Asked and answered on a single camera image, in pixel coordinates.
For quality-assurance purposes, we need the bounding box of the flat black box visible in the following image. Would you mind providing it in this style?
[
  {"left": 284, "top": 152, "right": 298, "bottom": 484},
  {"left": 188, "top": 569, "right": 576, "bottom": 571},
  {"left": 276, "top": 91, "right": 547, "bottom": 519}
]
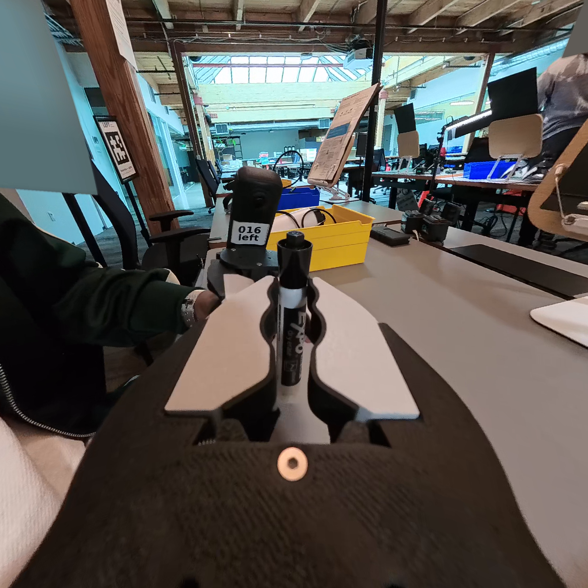
[{"left": 370, "top": 225, "right": 412, "bottom": 246}]

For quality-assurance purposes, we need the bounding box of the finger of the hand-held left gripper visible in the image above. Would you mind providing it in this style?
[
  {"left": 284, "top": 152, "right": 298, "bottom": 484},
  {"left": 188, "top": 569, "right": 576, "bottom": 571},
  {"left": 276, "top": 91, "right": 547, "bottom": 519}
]
[{"left": 223, "top": 273, "right": 255, "bottom": 301}]

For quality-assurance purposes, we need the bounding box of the person's green jacket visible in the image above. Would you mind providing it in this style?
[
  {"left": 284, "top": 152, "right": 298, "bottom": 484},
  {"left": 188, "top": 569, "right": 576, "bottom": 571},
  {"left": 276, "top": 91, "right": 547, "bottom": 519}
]
[{"left": 0, "top": 193, "right": 184, "bottom": 437}]

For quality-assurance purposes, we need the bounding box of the black dry erase marker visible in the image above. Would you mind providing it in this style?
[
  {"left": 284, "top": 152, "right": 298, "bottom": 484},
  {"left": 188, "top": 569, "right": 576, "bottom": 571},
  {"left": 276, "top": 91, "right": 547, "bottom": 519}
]
[{"left": 276, "top": 231, "right": 314, "bottom": 387}]

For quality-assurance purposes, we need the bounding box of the white paper notice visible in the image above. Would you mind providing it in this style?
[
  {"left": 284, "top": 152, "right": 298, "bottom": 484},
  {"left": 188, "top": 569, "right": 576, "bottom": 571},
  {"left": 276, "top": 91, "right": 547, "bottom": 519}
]
[{"left": 105, "top": 0, "right": 138, "bottom": 72}]

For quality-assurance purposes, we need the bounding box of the yellow plastic bin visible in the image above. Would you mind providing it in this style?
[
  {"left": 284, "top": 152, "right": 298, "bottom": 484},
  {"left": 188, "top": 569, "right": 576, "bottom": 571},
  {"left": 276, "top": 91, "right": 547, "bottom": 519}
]
[{"left": 266, "top": 203, "right": 375, "bottom": 273}]

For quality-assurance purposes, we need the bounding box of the white laptop stand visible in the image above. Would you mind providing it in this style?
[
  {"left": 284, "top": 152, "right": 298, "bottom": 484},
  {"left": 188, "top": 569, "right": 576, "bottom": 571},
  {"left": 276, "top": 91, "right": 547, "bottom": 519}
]
[{"left": 530, "top": 296, "right": 588, "bottom": 347}]

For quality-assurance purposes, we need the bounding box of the black office chair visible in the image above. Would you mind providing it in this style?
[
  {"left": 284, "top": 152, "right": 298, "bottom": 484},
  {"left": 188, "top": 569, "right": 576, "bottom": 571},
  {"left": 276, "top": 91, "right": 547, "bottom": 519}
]
[{"left": 62, "top": 158, "right": 212, "bottom": 281}]

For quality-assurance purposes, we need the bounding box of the person's white ribbed top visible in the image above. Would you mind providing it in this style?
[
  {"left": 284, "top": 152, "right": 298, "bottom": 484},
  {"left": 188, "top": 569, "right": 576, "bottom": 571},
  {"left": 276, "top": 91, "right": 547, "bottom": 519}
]
[{"left": 0, "top": 413, "right": 90, "bottom": 588}]

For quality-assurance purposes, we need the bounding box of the wooden pillar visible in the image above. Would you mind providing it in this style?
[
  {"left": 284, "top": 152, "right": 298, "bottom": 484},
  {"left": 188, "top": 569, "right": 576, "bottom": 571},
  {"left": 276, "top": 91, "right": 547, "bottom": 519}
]
[{"left": 69, "top": 0, "right": 181, "bottom": 235}]

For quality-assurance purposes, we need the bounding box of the person's left hand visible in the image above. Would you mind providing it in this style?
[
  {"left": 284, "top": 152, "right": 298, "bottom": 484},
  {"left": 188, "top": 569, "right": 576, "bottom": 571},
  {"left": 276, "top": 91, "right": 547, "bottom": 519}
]
[{"left": 193, "top": 288, "right": 222, "bottom": 322}]

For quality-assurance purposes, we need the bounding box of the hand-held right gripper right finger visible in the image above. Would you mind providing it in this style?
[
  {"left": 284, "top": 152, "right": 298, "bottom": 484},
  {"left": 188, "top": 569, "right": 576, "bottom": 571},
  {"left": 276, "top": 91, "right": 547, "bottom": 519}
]
[{"left": 307, "top": 276, "right": 422, "bottom": 424}]

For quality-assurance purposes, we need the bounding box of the wooden board on stand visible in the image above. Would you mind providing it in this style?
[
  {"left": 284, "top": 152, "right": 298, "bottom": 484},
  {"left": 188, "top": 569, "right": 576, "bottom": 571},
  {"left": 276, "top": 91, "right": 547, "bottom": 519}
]
[{"left": 487, "top": 114, "right": 544, "bottom": 181}]

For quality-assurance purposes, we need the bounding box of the blue plastic bin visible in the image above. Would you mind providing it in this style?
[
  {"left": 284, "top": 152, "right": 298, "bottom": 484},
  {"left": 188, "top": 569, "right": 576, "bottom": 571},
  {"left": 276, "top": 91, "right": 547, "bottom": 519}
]
[
  {"left": 463, "top": 161, "right": 540, "bottom": 181},
  {"left": 278, "top": 184, "right": 321, "bottom": 211}
]

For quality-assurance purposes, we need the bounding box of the black pole with disc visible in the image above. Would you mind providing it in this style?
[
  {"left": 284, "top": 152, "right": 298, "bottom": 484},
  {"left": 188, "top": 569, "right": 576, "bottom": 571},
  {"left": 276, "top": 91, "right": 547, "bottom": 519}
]
[{"left": 360, "top": 0, "right": 390, "bottom": 203}]

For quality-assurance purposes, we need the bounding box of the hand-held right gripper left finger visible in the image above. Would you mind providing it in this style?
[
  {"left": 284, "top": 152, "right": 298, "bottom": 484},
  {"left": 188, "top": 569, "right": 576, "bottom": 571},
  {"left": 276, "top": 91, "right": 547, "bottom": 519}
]
[{"left": 164, "top": 276, "right": 278, "bottom": 422}]

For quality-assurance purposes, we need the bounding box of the black desk mat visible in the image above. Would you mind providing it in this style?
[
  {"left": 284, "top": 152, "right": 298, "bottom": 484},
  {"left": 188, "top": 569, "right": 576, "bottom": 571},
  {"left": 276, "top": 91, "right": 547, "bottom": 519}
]
[{"left": 448, "top": 243, "right": 588, "bottom": 299}]

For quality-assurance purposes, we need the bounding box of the wooden background desk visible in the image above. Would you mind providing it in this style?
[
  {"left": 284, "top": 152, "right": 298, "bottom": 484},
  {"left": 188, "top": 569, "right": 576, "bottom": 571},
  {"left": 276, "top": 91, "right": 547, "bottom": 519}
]
[{"left": 370, "top": 170, "right": 552, "bottom": 221}]

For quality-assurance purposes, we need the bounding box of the wooden document board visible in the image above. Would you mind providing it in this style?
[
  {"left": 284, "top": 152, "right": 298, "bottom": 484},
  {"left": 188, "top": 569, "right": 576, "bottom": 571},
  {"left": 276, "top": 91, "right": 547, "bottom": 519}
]
[{"left": 307, "top": 84, "right": 384, "bottom": 200}]

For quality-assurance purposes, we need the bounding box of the grey desk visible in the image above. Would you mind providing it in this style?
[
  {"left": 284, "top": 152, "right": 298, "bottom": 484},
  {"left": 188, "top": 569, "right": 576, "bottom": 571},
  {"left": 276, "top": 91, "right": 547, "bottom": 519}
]
[{"left": 198, "top": 202, "right": 588, "bottom": 588}]

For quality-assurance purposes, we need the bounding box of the framed tag sign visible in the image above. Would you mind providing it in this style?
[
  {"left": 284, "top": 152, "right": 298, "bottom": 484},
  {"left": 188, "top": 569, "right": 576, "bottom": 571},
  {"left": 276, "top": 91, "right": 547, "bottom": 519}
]
[{"left": 93, "top": 116, "right": 139, "bottom": 184}]

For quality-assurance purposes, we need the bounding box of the person's left forearm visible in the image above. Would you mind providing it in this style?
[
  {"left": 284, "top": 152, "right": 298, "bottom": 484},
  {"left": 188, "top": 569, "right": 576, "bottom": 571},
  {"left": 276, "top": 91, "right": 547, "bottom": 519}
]
[{"left": 60, "top": 266, "right": 196, "bottom": 350}]

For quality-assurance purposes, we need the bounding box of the black cable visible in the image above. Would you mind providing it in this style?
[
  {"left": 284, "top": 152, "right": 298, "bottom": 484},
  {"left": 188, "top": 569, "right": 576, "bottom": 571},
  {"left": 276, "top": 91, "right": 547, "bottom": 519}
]
[{"left": 276, "top": 208, "right": 338, "bottom": 229}]

